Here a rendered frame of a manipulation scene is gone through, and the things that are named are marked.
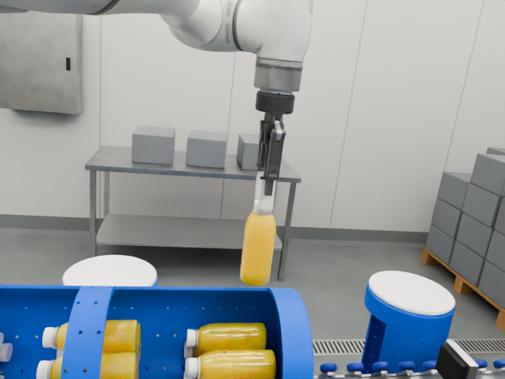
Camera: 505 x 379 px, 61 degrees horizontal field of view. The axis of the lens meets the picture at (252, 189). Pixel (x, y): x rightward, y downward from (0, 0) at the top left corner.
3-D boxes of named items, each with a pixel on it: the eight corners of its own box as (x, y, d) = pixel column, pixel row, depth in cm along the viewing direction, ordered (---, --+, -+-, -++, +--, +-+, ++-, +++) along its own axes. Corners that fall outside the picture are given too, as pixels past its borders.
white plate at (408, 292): (418, 268, 163) (417, 271, 164) (354, 272, 154) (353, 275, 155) (474, 308, 138) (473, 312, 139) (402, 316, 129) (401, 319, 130)
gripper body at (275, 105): (300, 95, 80) (294, 144, 83) (289, 91, 88) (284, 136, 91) (261, 91, 79) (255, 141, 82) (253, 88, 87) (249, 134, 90)
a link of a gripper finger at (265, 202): (275, 177, 87) (276, 178, 86) (271, 210, 89) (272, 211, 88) (261, 177, 86) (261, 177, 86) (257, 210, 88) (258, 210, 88)
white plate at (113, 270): (41, 279, 128) (41, 282, 128) (115, 307, 118) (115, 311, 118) (107, 247, 153) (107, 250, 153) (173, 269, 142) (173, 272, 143)
